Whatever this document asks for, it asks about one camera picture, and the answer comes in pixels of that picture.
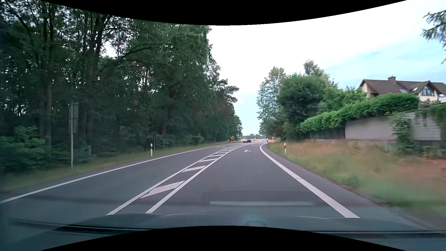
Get grass verge along wood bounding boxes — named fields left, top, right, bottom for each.
left=0, top=140, right=244, bottom=193

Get grey asphalt road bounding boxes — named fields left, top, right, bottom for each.
left=0, top=140, right=436, bottom=244

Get car's own bonnet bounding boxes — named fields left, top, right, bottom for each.
left=0, top=212, right=446, bottom=251

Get group of leafy trees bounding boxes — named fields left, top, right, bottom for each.
left=256, top=59, right=367, bottom=141

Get house with brown roof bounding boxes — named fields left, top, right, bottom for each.
left=359, top=76, right=446, bottom=103

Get green hedge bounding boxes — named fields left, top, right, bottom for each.
left=298, top=93, right=420, bottom=133

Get conifer branches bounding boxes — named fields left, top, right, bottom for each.
left=420, top=10, right=446, bottom=64

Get grey wall with ivy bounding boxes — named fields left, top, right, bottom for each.
left=307, top=111, right=446, bottom=152

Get grass verge with dry patches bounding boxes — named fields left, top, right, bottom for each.
left=266, top=140, right=446, bottom=218

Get road markings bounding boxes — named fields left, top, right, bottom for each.
left=0, top=140, right=360, bottom=219

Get road sign seen from behind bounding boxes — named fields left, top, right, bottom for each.
left=69, top=102, right=79, bottom=169

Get wood of tall trees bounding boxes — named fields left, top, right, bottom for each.
left=0, top=0, right=243, bottom=175

